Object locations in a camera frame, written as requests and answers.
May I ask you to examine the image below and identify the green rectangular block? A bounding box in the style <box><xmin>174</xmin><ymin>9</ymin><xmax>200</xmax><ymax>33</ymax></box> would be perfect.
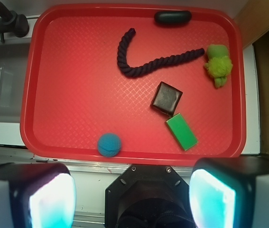
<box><xmin>166</xmin><ymin>113</ymin><xmax>198</xmax><ymax>151</ymax></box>

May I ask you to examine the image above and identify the green plush toy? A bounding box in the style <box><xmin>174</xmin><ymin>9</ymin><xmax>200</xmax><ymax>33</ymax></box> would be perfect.
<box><xmin>204</xmin><ymin>44</ymin><xmax>233</xmax><ymax>88</ymax></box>

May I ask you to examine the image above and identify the grey sink basin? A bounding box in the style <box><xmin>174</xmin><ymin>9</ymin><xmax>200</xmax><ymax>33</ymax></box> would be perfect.
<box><xmin>0</xmin><ymin>38</ymin><xmax>31</xmax><ymax>123</ymax></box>

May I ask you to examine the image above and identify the black faucet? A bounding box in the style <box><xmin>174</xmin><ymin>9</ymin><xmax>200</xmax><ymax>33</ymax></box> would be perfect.
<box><xmin>0</xmin><ymin>2</ymin><xmax>29</xmax><ymax>43</ymax></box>

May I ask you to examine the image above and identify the dark brown square block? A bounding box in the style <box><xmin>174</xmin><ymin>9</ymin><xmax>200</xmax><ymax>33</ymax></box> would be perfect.
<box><xmin>151</xmin><ymin>82</ymin><xmax>183</xmax><ymax>117</ymax></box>

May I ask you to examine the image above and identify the red plastic tray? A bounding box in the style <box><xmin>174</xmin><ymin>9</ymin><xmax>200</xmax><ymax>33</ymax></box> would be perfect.
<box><xmin>20</xmin><ymin>4</ymin><xmax>246</xmax><ymax>166</ymax></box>

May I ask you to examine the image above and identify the black oval object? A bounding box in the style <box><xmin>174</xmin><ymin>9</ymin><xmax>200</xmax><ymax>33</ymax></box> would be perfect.
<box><xmin>154</xmin><ymin>10</ymin><xmax>192</xmax><ymax>25</ymax></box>

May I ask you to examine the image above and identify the blue foam ball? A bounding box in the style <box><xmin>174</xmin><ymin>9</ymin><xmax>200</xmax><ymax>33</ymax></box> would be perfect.
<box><xmin>97</xmin><ymin>133</ymin><xmax>121</xmax><ymax>157</ymax></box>

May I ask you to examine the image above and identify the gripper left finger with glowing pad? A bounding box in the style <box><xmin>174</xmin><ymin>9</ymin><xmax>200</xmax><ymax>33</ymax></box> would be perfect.
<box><xmin>0</xmin><ymin>163</ymin><xmax>76</xmax><ymax>228</ymax></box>

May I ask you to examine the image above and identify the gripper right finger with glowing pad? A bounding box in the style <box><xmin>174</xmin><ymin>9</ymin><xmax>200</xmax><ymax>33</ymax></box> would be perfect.
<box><xmin>189</xmin><ymin>156</ymin><xmax>269</xmax><ymax>228</ymax></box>

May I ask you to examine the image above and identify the dark purple rope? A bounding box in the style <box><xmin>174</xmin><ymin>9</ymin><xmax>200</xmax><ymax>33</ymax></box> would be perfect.
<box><xmin>117</xmin><ymin>28</ymin><xmax>205</xmax><ymax>79</ymax></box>

